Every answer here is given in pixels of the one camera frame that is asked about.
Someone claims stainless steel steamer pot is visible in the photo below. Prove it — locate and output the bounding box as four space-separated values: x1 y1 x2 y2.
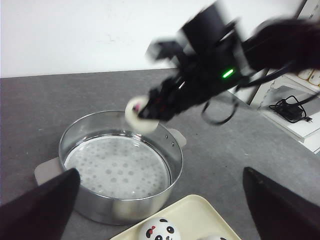
34 110 187 225

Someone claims panda bun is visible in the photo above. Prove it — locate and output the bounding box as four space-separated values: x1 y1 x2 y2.
197 234 228 240
124 95 159 134
138 217 182 240

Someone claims white perforated steamer liner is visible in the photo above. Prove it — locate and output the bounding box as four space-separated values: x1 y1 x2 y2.
64 136 171 199

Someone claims white power strip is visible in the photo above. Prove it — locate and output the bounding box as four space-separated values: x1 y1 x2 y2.
297 69 320 87

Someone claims black power adapter cable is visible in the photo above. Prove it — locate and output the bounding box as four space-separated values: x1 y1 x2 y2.
268 92 320 124

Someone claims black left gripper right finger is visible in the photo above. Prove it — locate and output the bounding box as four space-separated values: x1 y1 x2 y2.
242 166 320 240

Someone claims white box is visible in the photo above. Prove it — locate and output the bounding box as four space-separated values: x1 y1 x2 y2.
247 0 320 154

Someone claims black looped cable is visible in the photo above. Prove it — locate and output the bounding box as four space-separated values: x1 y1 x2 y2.
201 62 296 126

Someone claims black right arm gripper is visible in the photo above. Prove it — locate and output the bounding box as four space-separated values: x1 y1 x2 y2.
137 2 249 122

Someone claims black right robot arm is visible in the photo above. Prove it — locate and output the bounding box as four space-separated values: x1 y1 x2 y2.
133 3 320 240

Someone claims cream rectangular plastic tray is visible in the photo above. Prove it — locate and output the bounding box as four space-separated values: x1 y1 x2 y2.
112 194 240 240

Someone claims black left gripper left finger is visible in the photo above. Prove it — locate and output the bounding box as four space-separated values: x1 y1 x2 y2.
0 168 80 240

